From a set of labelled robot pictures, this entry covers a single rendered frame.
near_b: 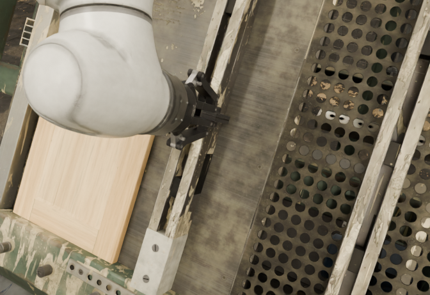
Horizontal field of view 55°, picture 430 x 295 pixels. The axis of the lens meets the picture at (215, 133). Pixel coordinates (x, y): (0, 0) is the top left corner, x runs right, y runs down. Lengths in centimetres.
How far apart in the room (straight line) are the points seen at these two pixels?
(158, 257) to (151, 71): 47
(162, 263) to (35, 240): 35
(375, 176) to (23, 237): 78
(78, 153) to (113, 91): 61
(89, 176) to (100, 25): 59
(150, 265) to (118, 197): 18
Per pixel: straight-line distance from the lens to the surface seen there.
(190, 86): 61
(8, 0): 131
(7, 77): 126
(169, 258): 84
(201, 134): 69
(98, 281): 96
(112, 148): 95
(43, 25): 109
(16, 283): 121
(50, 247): 103
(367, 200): 72
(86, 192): 99
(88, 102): 39
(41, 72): 41
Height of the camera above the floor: 168
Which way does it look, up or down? 39 degrees down
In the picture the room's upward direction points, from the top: straight up
